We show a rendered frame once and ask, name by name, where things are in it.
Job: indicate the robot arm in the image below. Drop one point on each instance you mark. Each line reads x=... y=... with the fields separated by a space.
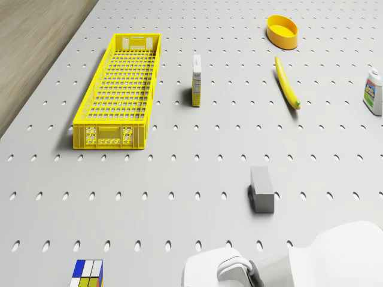
x=329 y=257

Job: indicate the small white bottle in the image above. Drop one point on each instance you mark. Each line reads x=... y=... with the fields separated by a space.
x=372 y=92

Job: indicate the yellow basket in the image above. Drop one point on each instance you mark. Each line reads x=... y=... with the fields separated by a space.
x=107 y=140

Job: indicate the grey cube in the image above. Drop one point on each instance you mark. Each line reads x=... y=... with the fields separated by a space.
x=263 y=194

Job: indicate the banana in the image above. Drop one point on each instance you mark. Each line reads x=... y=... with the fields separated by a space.
x=285 y=83

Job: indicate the yellow bowl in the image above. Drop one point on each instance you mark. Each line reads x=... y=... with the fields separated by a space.
x=282 y=37

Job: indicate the yellow and white carton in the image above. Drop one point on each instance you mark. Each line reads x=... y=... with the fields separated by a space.
x=196 y=80

